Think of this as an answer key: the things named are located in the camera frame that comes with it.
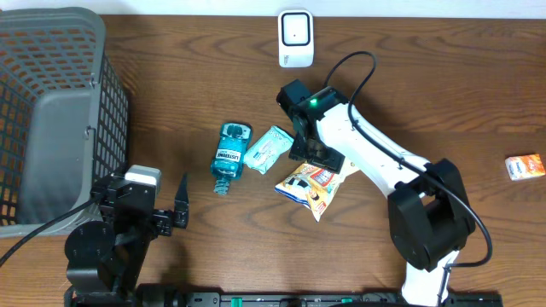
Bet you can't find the yellow snack bag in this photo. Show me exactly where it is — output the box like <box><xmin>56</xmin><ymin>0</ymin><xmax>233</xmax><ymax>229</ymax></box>
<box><xmin>275</xmin><ymin>159</ymin><xmax>360</xmax><ymax>223</ymax></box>

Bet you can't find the teal wet wipes pack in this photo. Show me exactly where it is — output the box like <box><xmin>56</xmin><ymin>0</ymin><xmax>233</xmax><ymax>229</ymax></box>
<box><xmin>244</xmin><ymin>125</ymin><xmax>293</xmax><ymax>175</ymax></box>

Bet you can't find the blue Listerine mouthwash bottle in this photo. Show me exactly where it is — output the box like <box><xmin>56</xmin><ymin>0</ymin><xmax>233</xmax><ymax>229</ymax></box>
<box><xmin>210</xmin><ymin>123</ymin><xmax>253</xmax><ymax>195</ymax></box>

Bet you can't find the orange small box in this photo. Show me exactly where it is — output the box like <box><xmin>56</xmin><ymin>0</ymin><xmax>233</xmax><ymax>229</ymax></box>
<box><xmin>505</xmin><ymin>153</ymin><xmax>545</xmax><ymax>181</ymax></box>

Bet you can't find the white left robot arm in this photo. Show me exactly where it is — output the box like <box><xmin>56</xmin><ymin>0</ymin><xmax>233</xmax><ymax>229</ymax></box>
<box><xmin>64</xmin><ymin>174</ymin><xmax>189</xmax><ymax>307</ymax></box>

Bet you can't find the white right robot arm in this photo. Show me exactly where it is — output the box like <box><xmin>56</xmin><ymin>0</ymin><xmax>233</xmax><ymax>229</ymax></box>
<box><xmin>276</xmin><ymin>80</ymin><xmax>476</xmax><ymax>306</ymax></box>

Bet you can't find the white barcode scanner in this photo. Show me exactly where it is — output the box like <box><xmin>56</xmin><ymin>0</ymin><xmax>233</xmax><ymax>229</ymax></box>
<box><xmin>277</xmin><ymin>9</ymin><xmax>315</xmax><ymax>68</ymax></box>

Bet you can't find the grey plastic shopping basket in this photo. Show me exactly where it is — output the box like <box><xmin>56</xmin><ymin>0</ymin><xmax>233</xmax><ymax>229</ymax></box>
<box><xmin>1</xmin><ymin>8</ymin><xmax>129</xmax><ymax>238</ymax></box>

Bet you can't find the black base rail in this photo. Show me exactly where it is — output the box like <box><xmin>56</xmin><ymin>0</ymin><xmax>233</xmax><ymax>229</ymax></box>
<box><xmin>136</xmin><ymin>283</ymin><xmax>504</xmax><ymax>307</ymax></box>

